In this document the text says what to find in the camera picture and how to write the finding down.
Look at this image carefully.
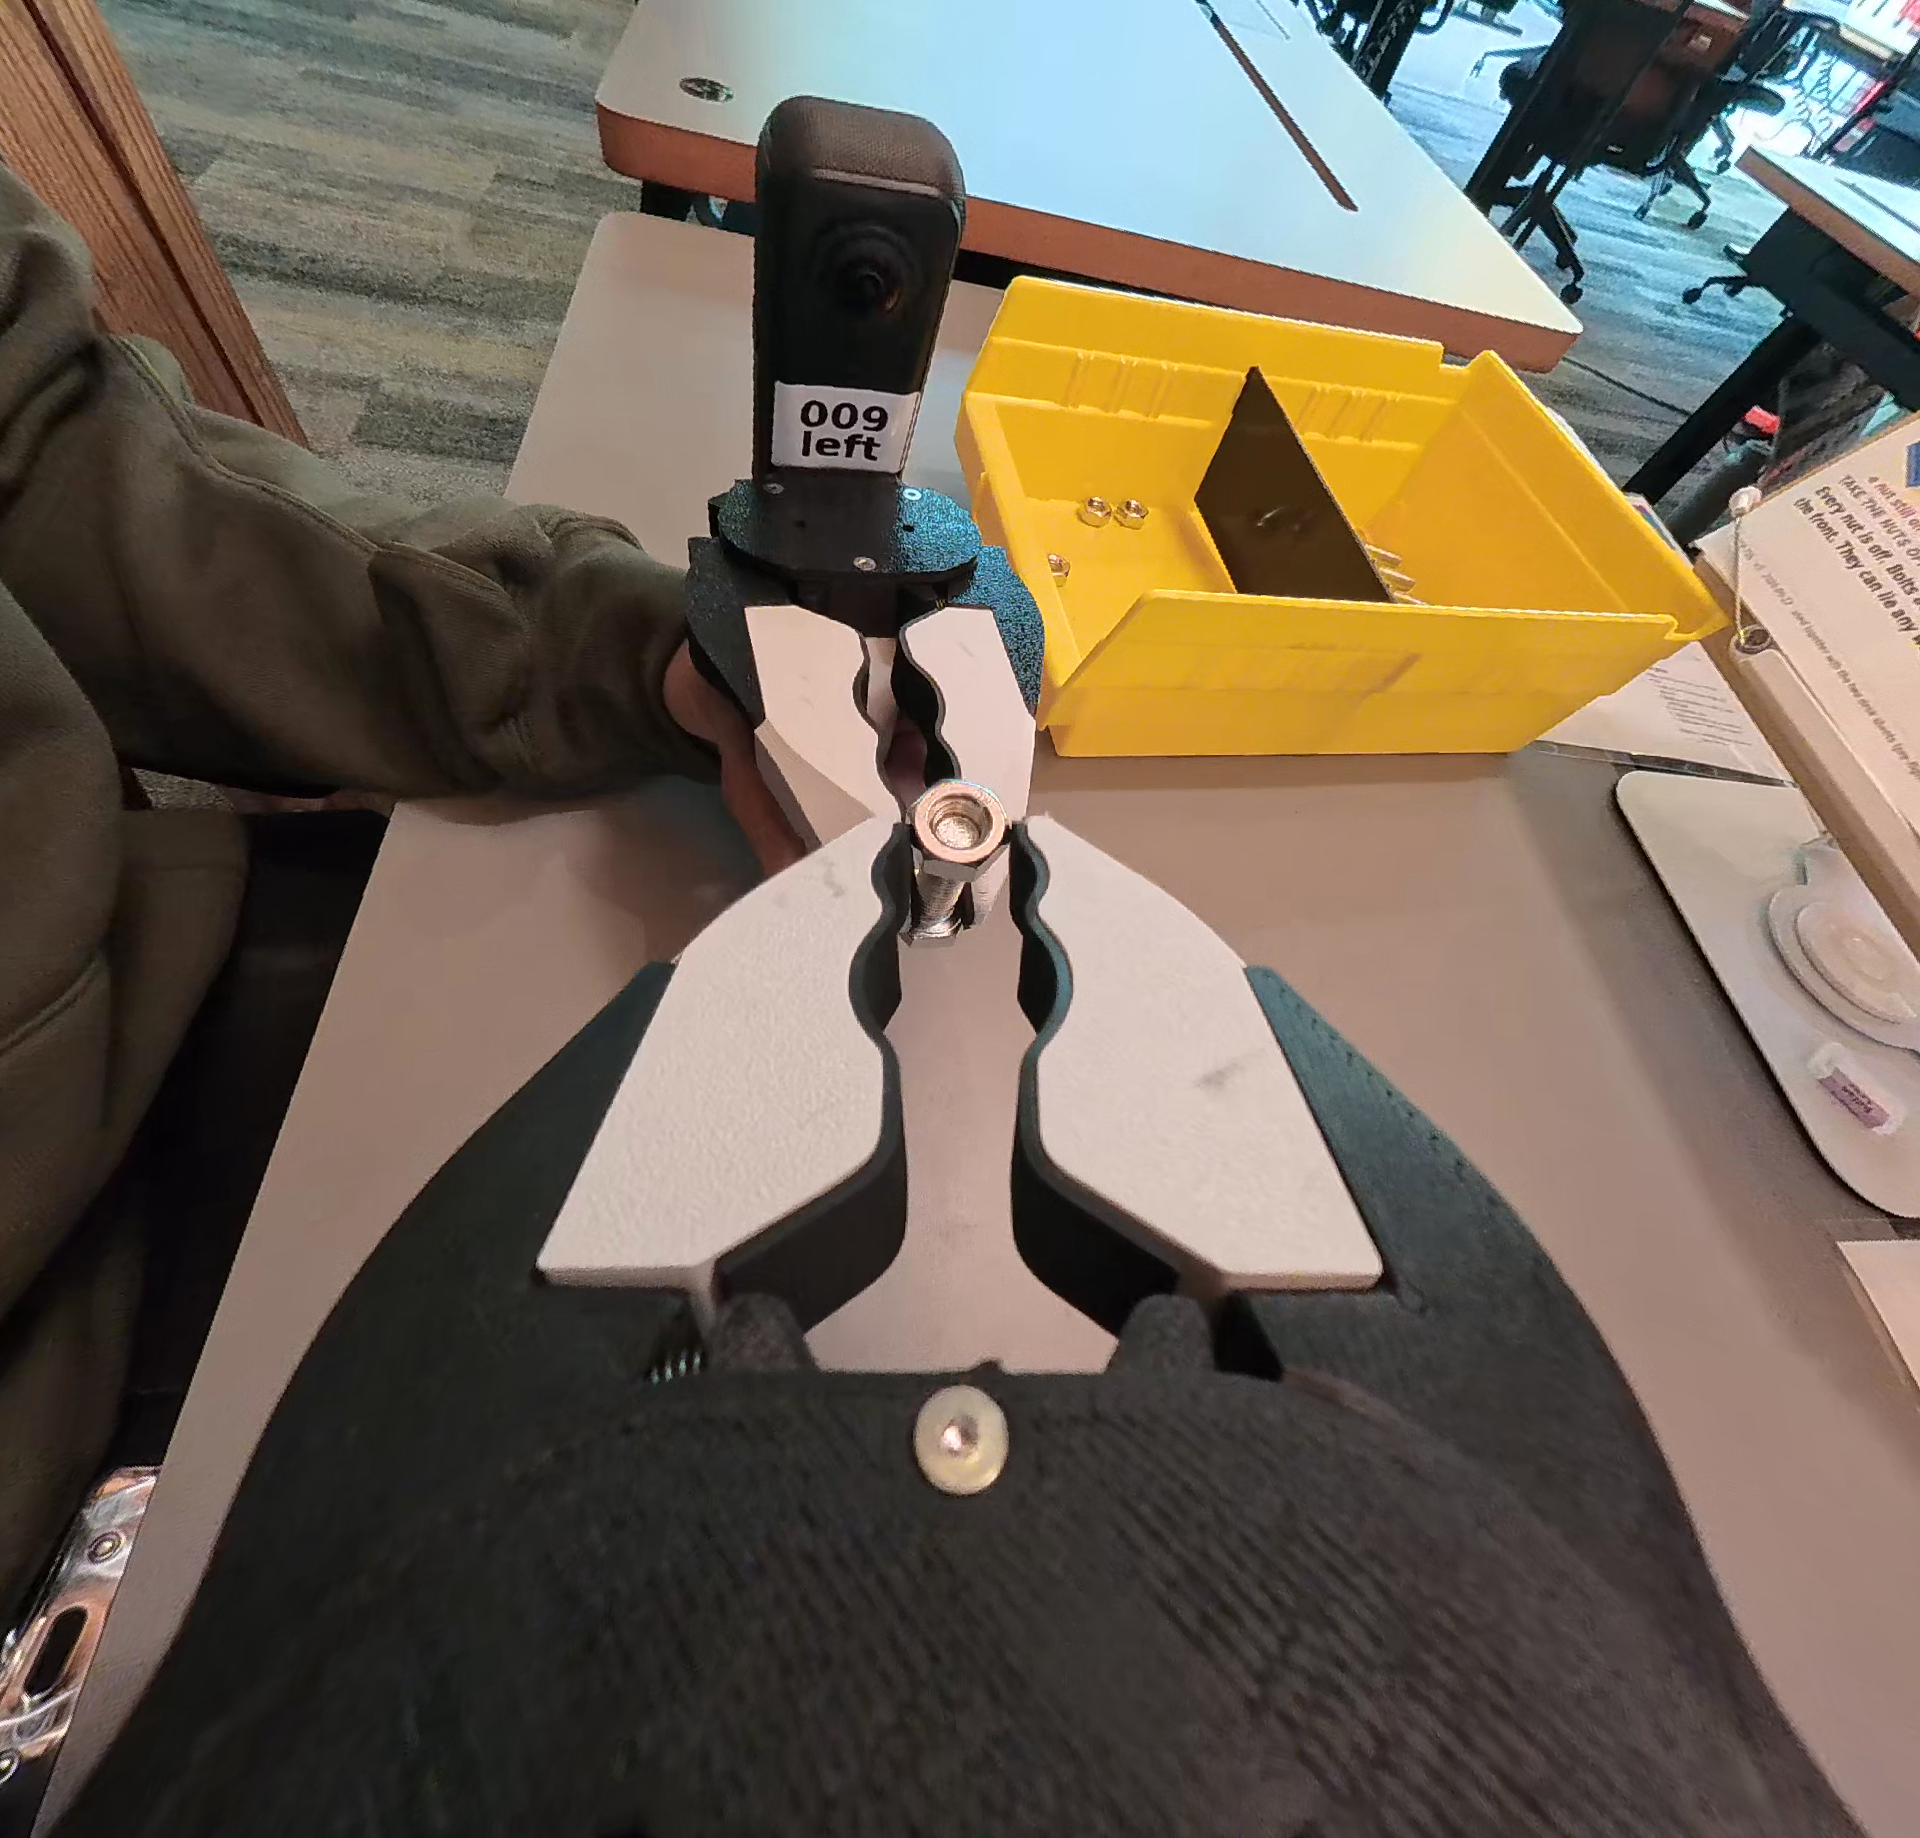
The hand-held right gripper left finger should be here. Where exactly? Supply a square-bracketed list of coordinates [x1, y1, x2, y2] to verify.
[534, 812, 912, 1339]

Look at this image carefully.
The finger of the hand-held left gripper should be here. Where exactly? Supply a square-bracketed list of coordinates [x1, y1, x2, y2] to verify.
[743, 601, 888, 859]
[892, 608, 1041, 828]

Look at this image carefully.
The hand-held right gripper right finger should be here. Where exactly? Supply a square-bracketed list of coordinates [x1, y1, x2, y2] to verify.
[982, 812, 1387, 1339]

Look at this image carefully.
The yellow storage bin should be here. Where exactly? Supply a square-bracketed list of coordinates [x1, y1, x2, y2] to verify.
[954, 275, 1729, 761]

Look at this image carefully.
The grey desk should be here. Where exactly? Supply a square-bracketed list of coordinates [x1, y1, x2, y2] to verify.
[31, 210, 1920, 1838]

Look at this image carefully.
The person's left hand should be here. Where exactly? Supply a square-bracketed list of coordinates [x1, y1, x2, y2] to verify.
[664, 645, 812, 873]

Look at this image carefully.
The white wood-edged table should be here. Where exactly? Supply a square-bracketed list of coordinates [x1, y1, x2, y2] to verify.
[594, 0, 1587, 375]

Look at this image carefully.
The black bin divider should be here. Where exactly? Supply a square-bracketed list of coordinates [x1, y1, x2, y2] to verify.
[1193, 364, 1405, 602]

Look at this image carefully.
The person's olive jacket torso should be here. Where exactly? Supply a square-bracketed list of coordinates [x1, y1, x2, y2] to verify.
[0, 579, 258, 1623]

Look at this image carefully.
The small purple labelled tube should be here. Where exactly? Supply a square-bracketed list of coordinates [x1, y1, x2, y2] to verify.
[1804, 1043, 1911, 1143]

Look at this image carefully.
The wooden cabinet side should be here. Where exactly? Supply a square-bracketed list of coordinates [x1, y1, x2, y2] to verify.
[0, 0, 310, 446]

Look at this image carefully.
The black office chair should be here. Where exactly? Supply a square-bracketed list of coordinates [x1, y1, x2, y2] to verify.
[1626, 61, 1729, 229]

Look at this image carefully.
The black-framed white table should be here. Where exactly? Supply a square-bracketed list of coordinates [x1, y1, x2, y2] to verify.
[1626, 143, 1920, 506]

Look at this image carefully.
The chrome chair frame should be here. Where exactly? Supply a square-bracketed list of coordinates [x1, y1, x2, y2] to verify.
[0, 1467, 163, 1796]

